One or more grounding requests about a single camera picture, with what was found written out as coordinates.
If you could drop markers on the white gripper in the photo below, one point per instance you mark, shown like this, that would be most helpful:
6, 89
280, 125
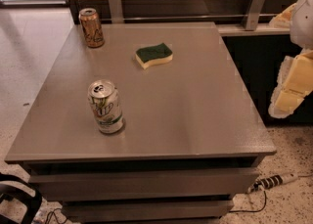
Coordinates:
302, 22

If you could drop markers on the white green 7up can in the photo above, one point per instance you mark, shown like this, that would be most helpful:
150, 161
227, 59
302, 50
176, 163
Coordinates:
105, 105

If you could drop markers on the brown gold soda can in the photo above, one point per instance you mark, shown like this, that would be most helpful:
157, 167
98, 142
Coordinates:
91, 26

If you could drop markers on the white power strip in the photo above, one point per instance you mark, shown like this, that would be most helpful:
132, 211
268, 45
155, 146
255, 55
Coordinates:
272, 181

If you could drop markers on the grey drawer cabinet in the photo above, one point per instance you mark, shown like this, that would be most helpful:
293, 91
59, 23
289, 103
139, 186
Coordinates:
191, 113

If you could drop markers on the green yellow sponge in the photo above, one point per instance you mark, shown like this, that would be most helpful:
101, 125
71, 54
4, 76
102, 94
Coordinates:
154, 55

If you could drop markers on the lower cabinet drawer front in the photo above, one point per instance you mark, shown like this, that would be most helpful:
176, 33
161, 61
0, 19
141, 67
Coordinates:
105, 213

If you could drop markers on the cabinet drawer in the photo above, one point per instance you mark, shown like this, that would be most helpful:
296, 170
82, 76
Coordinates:
105, 213
144, 184

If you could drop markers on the upper cabinet drawer front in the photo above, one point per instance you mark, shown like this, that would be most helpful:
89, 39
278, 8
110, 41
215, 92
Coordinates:
144, 184

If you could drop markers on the black chair part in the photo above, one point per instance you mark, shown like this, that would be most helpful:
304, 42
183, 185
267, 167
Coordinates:
9, 192

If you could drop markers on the right grey metal bracket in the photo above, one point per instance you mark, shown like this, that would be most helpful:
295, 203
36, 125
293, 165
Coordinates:
251, 18

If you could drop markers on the grey metal bracket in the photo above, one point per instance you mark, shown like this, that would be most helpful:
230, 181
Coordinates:
116, 11
251, 18

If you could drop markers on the left grey metal bracket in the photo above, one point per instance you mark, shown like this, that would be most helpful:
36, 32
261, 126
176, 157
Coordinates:
116, 11

